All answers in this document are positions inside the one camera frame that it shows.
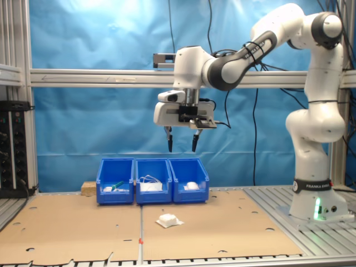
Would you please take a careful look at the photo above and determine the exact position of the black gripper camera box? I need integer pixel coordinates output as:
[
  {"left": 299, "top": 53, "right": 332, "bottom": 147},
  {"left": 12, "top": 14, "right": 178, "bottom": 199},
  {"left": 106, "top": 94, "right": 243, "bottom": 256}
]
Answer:
[{"left": 179, "top": 105, "right": 218, "bottom": 130}]

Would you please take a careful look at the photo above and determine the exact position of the horizontal aluminium beam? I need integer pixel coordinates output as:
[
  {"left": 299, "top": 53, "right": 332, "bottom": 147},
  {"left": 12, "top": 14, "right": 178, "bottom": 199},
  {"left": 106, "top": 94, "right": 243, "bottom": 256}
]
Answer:
[{"left": 29, "top": 68, "right": 356, "bottom": 89}]

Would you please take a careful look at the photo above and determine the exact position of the long black hanging cable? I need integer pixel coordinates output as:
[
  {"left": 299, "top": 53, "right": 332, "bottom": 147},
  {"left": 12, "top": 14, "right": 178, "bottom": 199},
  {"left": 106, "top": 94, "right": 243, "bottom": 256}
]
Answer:
[{"left": 251, "top": 63, "right": 259, "bottom": 186}]

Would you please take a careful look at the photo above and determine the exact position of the wooden block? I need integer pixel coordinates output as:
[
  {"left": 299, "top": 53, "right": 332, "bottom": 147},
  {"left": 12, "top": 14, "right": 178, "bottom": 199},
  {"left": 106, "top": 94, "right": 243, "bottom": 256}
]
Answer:
[{"left": 81, "top": 181, "right": 98, "bottom": 197}]

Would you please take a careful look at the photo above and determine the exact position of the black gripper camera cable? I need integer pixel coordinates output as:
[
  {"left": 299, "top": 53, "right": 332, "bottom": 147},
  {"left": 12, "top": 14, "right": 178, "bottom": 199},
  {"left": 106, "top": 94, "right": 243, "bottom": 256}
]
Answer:
[{"left": 199, "top": 90, "right": 232, "bottom": 129}]

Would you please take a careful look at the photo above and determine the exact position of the blue bin with cotton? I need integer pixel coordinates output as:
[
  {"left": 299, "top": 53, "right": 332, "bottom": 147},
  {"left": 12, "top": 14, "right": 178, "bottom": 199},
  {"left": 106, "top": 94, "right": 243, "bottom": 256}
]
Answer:
[{"left": 168, "top": 157, "right": 210, "bottom": 204}]

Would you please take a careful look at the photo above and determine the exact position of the black equipment rack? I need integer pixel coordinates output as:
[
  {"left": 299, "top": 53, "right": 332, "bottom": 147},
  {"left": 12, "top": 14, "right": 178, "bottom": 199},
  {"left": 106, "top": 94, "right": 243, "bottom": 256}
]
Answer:
[{"left": 0, "top": 100, "right": 36, "bottom": 199}]

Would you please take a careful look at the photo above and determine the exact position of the aluminium frame post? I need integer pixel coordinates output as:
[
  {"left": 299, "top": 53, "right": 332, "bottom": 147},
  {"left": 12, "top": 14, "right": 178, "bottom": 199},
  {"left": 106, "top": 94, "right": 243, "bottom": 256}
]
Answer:
[
  {"left": 0, "top": 0, "right": 39, "bottom": 192},
  {"left": 329, "top": 0, "right": 356, "bottom": 187}
]

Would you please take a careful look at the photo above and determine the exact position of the blue bin with masks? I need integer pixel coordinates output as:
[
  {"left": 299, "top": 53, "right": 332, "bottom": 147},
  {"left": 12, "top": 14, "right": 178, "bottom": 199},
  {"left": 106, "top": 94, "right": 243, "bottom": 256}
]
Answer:
[{"left": 134, "top": 157, "right": 173, "bottom": 206}]

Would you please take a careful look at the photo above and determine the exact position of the blue bin with packets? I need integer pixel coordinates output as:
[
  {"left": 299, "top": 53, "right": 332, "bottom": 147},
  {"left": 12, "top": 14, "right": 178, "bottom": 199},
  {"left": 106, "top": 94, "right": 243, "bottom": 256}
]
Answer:
[{"left": 96, "top": 157, "right": 136, "bottom": 206}]

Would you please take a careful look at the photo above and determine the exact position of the thin black hanging cable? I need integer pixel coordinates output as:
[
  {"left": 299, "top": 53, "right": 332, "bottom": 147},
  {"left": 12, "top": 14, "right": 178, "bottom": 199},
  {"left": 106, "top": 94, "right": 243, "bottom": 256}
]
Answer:
[
  {"left": 167, "top": 0, "right": 176, "bottom": 54},
  {"left": 207, "top": 0, "right": 214, "bottom": 54}
]

